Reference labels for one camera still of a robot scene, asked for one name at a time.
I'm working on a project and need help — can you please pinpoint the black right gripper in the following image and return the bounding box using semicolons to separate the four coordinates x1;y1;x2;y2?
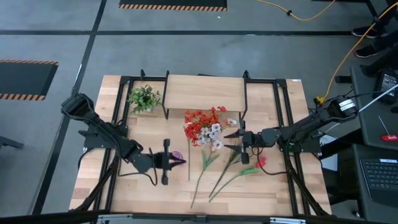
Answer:
223;119;265;165

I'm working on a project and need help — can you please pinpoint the black device with screen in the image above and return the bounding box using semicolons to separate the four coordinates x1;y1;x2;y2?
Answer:
374;70;398;105

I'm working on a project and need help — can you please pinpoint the black chair base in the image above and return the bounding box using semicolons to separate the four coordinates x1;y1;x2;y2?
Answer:
0;135;25;149

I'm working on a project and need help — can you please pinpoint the dark desk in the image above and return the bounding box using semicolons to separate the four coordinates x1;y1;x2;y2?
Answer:
350;65;398;150
337;143;398;224

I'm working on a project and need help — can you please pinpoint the wooden shelf with black legs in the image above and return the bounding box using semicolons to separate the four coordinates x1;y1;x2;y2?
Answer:
161;70;251;124

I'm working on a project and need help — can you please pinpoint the black striped floor mat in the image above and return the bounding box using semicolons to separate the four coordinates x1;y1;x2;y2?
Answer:
0;59;60;101
118;0;228;12

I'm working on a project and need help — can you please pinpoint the white rod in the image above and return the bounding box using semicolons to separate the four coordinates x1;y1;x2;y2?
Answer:
358;83;398;113

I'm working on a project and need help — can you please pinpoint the black metal table frame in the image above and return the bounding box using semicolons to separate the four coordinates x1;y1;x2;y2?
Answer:
70;68;332;218

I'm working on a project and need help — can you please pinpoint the pink flower bunch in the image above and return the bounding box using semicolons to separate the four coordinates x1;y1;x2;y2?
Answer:
208;149;249;199

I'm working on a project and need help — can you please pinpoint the yellow extension cable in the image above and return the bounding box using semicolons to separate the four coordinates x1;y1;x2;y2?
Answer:
254;0;337;22
313;1;398;107

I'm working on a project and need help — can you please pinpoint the red tulip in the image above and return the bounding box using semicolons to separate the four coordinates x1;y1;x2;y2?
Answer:
208;155;267;203

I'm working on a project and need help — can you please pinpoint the black laptop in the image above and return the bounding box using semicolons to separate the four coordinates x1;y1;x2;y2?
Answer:
359;157;398;208

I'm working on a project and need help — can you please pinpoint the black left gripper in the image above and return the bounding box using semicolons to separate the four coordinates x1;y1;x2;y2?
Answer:
154;139;187;186

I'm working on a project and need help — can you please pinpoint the green plant in white pot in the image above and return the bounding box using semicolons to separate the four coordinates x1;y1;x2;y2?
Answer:
126;84;162;115

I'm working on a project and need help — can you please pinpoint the red flower bunch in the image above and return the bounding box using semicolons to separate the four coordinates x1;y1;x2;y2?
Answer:
184;122;203;147

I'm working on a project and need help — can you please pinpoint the peach tulip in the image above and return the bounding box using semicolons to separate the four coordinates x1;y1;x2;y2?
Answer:
186;138;192;182

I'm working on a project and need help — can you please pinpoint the silver metal bracket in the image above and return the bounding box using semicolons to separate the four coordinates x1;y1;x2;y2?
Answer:
269;217;307;224
98;213;133;224

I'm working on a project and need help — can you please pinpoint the person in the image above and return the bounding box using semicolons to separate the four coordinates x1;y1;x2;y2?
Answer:
351;0;398;59

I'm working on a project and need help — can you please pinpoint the red-handled tool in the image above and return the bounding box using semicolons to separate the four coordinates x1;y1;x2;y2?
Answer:
377;115;398;142

